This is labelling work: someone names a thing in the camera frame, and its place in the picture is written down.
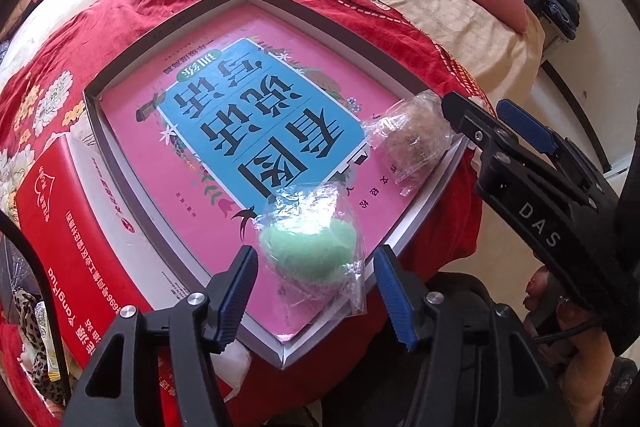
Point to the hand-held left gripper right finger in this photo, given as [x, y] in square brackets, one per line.
[396, 302]

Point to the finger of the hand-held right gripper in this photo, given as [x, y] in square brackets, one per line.
[530, 127]
[475, 122]

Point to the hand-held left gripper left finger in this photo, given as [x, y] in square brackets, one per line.
[234, 294]

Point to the brown item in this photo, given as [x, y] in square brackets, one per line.
[410, 137]

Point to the leopard print cloth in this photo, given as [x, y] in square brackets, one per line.
[25, 312]

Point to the person's right hand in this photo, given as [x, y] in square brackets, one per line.
[587, 367]

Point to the dark clothes heap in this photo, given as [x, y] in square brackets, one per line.
[555, 2]

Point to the pink book with blue label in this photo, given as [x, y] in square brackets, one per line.
[150, 132]

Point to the red and white box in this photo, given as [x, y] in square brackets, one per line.
[65, 217]

